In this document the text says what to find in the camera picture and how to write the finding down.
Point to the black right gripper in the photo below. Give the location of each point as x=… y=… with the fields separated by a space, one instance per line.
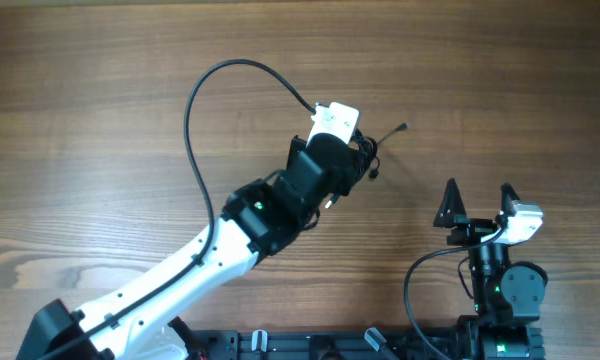
x=472 y=229

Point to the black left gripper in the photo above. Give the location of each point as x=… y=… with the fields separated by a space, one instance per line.
x=346 y=182

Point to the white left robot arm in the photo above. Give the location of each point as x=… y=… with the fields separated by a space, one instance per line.
x=258 y=220

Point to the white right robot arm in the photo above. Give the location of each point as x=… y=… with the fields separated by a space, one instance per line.
x=507 y=295

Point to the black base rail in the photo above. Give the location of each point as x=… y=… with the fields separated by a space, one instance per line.
x=330 y=344

